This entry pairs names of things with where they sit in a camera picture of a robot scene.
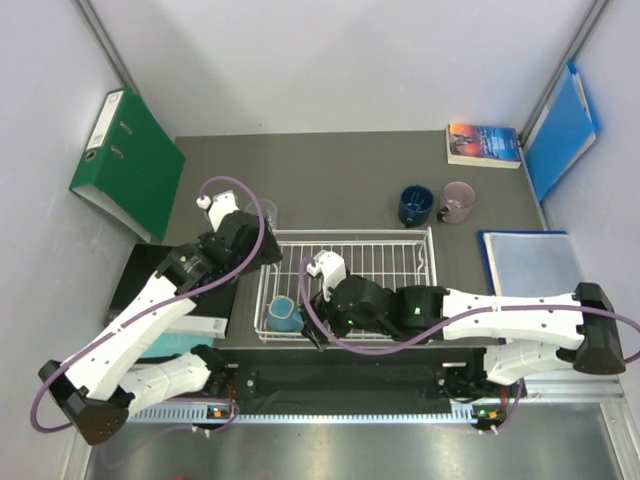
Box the clear faceted glass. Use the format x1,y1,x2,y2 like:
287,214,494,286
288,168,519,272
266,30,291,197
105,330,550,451
245,199,277,230

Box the light blue mug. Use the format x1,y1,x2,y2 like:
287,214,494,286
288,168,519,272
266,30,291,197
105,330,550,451
267,296,303,333

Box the dark blue mug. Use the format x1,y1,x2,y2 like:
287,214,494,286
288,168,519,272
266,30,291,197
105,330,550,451
398,184,435,228

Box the pink mug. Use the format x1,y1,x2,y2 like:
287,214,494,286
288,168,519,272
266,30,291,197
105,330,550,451
437,181,477,224

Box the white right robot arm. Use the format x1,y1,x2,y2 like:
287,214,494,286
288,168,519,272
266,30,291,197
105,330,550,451
298,275,628,396

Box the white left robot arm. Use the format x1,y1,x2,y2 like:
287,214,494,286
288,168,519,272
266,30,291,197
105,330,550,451
38,210,282,446

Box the black book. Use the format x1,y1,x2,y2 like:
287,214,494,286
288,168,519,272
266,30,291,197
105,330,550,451
104,244,237,339

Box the paperback book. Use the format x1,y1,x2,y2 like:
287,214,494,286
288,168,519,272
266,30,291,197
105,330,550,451
446,124,522,169

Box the blue folder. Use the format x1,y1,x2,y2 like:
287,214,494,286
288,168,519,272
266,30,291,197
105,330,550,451
524,62,599,202

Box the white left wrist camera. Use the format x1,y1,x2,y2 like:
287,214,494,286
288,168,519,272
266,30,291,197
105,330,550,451
196,190,239,231

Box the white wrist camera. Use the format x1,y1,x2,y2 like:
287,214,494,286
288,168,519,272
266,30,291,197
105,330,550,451
306,250,347,301
196,190,239,231

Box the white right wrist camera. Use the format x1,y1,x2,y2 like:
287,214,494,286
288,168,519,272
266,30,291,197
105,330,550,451
306,250,347,301

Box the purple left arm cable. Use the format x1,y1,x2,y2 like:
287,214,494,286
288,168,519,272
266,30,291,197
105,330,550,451
29,175,266,434

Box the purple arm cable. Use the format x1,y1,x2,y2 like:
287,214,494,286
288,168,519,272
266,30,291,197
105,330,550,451
298,257,640,364
29,175,266,434

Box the white wire dish rack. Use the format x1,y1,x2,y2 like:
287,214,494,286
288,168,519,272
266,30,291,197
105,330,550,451
254,227,437,343

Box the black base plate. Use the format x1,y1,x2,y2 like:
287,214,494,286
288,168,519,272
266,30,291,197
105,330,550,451
195,347,511,414

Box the white cable duct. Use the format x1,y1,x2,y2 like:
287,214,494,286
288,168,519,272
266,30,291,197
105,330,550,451
129,402,478,425

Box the green ring binder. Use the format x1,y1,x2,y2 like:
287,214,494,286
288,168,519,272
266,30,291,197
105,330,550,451
69,88,185,243

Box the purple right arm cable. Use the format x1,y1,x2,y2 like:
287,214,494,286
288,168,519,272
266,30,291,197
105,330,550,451
298,257,640,364

